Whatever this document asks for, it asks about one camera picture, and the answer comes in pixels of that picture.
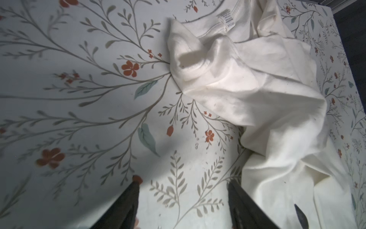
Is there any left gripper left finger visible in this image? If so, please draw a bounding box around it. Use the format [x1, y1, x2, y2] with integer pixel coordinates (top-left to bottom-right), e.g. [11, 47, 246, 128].
[91, 181, 140, 229]

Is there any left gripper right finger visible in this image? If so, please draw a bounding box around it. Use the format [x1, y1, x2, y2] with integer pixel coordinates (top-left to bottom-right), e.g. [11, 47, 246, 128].
[228, 180, 278, 229]

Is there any white printed t shirt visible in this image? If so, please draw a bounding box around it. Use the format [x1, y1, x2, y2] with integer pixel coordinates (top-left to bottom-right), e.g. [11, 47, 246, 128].
[168, 1, 356, 229]

